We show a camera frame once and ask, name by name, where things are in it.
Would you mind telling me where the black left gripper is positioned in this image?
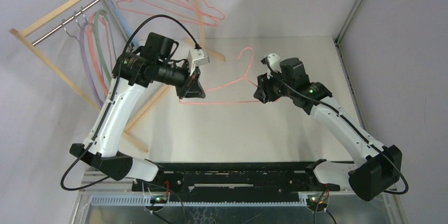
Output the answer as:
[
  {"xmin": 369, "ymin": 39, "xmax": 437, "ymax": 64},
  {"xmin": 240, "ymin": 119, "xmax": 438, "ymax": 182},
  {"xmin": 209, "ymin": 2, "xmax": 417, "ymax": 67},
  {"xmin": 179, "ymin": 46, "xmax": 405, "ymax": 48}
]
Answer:
[{"xmin": 156, "ymin": 60, "xmax": 206, "ymax": 99}]

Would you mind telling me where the pink notched hanger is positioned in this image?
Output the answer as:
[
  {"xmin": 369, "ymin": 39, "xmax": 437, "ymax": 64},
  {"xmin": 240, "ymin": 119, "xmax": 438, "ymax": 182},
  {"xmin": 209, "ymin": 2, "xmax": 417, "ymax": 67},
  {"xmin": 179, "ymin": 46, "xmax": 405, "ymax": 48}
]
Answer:
[{"xmin": 178, "ymin": 46, "xmax": 258, "ymax": 105}]

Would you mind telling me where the blue plastic hanger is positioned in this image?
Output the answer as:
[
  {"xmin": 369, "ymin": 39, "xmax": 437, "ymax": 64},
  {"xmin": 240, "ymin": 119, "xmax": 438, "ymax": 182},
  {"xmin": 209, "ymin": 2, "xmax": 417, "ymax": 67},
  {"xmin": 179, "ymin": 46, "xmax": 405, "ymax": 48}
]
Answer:
[{"xmin": 106, "ymin": 0, "xmax": 132, "ymax": 40}]

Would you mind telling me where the green plastic hanger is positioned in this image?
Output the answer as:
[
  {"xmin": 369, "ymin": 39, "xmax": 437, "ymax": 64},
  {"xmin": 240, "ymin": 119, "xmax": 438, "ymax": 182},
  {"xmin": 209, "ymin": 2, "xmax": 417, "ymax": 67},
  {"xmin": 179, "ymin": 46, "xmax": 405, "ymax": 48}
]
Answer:
[{"xmin": 85, "ymin": 9, "xmax": 117, "ymax": 84}]

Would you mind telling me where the purple plastic hanger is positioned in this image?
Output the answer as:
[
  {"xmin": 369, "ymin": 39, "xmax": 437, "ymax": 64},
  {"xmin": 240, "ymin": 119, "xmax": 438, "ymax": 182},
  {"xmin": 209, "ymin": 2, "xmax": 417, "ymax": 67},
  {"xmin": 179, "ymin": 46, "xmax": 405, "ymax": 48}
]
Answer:
[{"xmin": 61, "ymin": 20, "xmax": 104, "ymax": 108}]

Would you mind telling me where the pink curved plastic hanger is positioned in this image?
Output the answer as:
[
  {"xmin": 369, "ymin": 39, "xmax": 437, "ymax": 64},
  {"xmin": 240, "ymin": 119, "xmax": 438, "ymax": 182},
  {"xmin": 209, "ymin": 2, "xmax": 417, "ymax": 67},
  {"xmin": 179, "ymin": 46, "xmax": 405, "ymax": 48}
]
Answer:
[{"xmin": 74, "ymin": 9, "xmax": 117, "ymax": 102}]

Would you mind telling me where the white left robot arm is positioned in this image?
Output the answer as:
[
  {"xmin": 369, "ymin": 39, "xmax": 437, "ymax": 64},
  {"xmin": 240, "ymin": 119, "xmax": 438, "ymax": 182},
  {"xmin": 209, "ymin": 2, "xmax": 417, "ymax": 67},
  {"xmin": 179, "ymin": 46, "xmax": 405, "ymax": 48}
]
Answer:
[{"xmin": 69, "ymin": 32, "xmax": 210, "ymax": 191}]

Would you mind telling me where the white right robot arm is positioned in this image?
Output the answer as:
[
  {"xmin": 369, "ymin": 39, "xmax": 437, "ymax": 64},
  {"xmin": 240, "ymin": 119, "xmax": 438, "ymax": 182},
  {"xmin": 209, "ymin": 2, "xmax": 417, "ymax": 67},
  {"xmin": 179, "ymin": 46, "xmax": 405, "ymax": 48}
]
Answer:
[{"xmin": 254, "ymin": 53, "xmax": 409, "ymax": 201}]

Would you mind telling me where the metal rack hanging rod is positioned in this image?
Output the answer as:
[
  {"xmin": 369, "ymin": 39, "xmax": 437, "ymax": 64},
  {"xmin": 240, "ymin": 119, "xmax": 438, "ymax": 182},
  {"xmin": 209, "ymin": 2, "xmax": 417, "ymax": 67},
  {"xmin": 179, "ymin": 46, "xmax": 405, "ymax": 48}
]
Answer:
[{"xmin": 22, "ymin": 0, "xmax": 104, "ymax": 46}]

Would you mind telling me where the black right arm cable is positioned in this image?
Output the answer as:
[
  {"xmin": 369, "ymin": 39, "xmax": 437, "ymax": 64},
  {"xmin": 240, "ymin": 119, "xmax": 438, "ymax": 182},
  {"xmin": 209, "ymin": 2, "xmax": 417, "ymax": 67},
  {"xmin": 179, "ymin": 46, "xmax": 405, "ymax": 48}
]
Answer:
[{"xmin": 260, "ymin": 58, "xmax": 409, "ymax": 196}]

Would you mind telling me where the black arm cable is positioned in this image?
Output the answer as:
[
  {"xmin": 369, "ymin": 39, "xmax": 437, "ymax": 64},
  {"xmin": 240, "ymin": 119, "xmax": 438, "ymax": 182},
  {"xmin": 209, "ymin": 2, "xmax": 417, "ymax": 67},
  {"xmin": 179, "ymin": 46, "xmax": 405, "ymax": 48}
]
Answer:
[
  {"xmin": 260, "ymin": 58, "xmax": 409, "ymax": 196},
  {"xmin": 60, "ymin": 14, "xmax": 202, "ymax": 192}
]

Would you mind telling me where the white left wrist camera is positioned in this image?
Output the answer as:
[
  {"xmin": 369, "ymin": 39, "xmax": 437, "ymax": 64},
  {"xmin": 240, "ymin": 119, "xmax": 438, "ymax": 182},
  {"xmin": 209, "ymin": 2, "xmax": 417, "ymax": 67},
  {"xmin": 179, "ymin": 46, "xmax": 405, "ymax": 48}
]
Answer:
[{"xmin": 187, "ymin": 49, "xmax": 210, "ymax": 76}]

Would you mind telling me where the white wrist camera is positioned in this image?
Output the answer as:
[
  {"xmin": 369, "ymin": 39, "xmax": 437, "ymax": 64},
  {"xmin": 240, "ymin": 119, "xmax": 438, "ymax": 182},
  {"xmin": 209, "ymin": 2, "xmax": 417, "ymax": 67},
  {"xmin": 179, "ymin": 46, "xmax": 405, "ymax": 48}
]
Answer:
[
  {"xmin": 187, "ymin": 49, "xmax": 210, "ymax": 76},
  {"xmin": 261, "ymin": 53, "xmax": 281, "ymax": 79}
]

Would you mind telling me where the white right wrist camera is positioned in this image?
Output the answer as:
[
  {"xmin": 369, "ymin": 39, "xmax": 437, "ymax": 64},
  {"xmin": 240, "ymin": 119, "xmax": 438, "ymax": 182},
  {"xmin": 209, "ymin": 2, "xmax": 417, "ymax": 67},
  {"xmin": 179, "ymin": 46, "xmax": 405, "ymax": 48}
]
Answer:
[{"xmin": 261, "ymin": 53, "xmax": 281, "ymax": 79}]

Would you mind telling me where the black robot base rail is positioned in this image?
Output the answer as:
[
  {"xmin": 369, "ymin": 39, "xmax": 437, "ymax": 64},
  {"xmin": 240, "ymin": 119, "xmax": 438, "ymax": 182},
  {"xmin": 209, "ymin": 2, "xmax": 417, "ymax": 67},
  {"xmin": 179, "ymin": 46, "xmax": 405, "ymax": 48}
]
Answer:
[{"xmin": 126, "ymin": 161, "xmax": 353, "ymax": 205}]

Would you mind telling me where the right aluminium frame post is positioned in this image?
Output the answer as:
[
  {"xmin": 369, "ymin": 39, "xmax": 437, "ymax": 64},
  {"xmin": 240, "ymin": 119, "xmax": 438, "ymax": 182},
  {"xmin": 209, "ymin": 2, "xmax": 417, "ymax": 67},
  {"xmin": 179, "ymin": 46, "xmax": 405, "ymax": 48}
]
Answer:
[{"xmin": 334, "ymin": 0, "xmax": 364, "ymax": 46}]

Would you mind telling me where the aluminium frame post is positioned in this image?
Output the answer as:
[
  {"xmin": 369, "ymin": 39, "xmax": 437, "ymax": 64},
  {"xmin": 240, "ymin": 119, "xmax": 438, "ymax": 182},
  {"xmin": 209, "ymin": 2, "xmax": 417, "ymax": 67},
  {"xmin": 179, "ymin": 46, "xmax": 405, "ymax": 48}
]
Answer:
[
  {"xmin": 101, "ymin": 0, "xmax": 127, "ymax": 42},
  {"xmin": 334, "ymin": 0, "xmax": 364, "ymax": 46}
]

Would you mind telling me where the left aluminium frame post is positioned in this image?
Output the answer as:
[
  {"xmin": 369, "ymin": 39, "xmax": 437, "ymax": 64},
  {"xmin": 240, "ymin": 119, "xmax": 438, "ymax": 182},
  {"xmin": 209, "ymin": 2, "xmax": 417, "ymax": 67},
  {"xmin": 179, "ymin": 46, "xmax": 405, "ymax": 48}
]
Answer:
[{"xmin": 101, "ymin": 0, "xmax": 127, "ymax": 42}]

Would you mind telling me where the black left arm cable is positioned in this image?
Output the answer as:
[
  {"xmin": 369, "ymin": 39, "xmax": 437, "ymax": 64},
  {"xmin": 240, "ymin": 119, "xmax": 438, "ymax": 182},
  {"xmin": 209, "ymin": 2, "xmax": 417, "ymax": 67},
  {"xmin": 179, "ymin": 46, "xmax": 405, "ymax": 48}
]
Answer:
[{"xmin": 60, "ymin": 14, "xmax": 202, "ymax": 192}]

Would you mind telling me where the wooden clothes rack frame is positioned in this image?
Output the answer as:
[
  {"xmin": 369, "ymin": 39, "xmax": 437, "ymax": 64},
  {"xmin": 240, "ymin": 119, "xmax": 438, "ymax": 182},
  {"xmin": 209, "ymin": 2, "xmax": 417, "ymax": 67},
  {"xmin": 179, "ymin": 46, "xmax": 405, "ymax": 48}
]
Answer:
[{"xmin": 8, "ymin": 0, "xmax": 226, "ymax": 154}]

